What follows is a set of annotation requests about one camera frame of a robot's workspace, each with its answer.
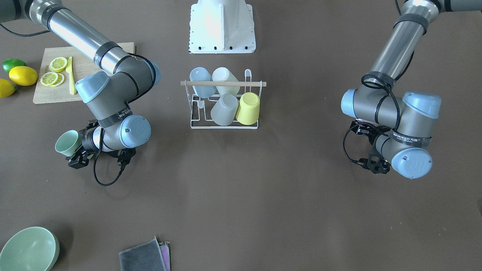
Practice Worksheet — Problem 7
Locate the green lime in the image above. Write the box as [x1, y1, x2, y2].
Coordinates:
[2, 58, 26, 73]

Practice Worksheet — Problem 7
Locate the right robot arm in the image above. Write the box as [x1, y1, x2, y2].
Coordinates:
[1, 0, 161, 169]

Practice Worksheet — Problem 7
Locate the lemon slice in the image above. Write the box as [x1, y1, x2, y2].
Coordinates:
[48, 57, 68, 73]
[40, 72, 59, 86]

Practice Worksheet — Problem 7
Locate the white cup holder rack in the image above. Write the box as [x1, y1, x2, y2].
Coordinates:
[180, 67, 267, 130]

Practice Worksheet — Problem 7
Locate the white camera pillar base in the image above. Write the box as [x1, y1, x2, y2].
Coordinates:
[188, 0, 256, 54]

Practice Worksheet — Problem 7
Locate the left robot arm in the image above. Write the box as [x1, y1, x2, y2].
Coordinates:
[341, 0, 482, 180]

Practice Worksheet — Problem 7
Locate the wooden cutting board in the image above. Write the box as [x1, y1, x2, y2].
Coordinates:
[33, 42, 136, 105]

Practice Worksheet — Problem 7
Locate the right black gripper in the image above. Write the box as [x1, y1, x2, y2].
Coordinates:
[68, 128, 99, 169]

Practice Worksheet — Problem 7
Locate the yellow plastic knife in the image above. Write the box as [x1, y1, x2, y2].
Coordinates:
[66, 56, 77, 95]

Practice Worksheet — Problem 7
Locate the mint green bowl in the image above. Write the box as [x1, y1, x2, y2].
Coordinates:
[0, 227, 60, 271]

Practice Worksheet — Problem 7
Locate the dark grey folded cloth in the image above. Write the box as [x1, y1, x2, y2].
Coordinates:
[119, 237, 172, 271]

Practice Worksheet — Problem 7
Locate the light blue plastic cup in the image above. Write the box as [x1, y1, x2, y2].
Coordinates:
[189, 67, 218, 99]

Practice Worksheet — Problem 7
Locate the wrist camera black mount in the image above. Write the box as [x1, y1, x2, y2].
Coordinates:
[117, 148, 136, 167]
[342, 120, 391, 174]

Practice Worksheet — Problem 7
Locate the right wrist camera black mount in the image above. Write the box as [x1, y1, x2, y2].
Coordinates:
[117, 148, 136, 167]

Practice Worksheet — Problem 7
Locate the mint green plastic cup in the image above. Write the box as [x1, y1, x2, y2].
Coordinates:
[55, 130, 81, 157]

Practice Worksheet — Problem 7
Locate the whole yellow lemon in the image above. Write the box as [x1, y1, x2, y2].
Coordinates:
[0, 78, 16, 99]
[9, 66, 38, 86]

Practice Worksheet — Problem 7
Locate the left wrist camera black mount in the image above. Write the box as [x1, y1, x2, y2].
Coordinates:
[342, 120, 391, 174]

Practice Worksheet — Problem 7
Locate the white plastic cup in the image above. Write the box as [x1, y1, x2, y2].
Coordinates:
[212, 67, 240, 95]

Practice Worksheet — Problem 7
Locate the grey translucent plastic cup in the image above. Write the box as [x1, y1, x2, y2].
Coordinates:
[210, 94, 239, 126]

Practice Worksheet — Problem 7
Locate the yellow plastic cup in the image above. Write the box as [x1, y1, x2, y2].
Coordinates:
[235, 92, 260, 125]

